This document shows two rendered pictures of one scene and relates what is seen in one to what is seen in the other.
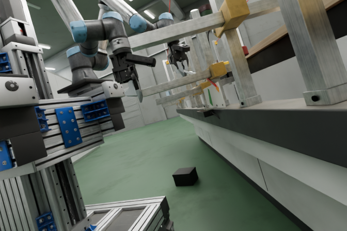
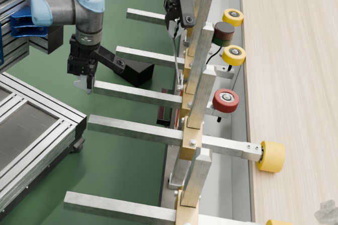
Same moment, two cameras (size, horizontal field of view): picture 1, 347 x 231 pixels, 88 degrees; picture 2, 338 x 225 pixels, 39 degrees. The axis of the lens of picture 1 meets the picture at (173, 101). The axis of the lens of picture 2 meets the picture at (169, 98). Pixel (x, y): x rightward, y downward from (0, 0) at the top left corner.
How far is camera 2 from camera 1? 1.17 m
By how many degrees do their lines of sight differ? 44
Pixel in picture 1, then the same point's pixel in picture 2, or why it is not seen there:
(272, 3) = (231, 152)
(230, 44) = not seen: hidden behind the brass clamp
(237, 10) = (187, 156)
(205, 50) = (193, 76)
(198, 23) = (156, 138)
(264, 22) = not seen: outside the picture
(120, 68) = (77, 63)
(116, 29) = (90, 24)
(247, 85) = (177, 177)
